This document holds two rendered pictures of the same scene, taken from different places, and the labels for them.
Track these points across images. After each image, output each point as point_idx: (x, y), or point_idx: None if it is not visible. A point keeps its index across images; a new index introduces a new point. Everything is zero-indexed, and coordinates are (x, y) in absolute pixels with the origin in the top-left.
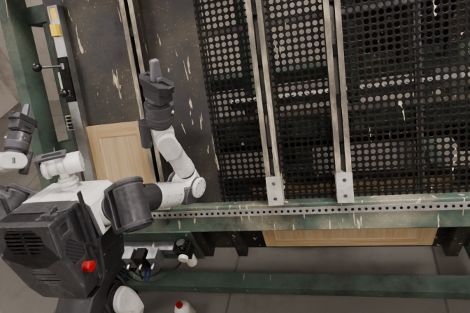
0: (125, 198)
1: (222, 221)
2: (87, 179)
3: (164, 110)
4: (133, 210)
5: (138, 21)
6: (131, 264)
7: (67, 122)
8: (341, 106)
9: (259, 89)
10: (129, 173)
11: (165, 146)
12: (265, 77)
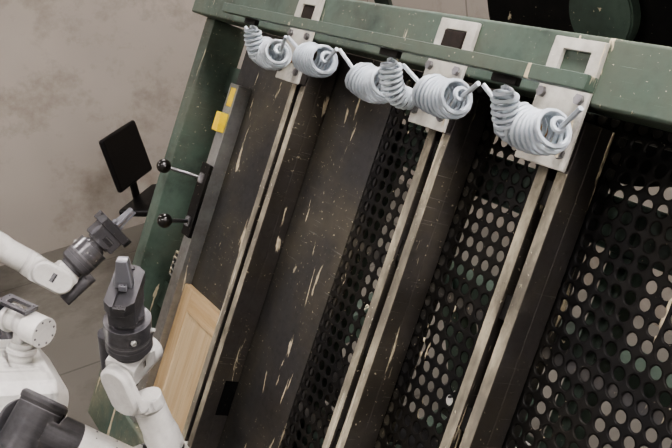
0: (13, 418)
1: None
2: None
3: (114, 334)
4: (7, 441)
5: (287, 168)
6: None
7: (173, 261)
8: None
9: (344, 399)
10: (184, 396)
11: (110, 385)
12: (358, 385)
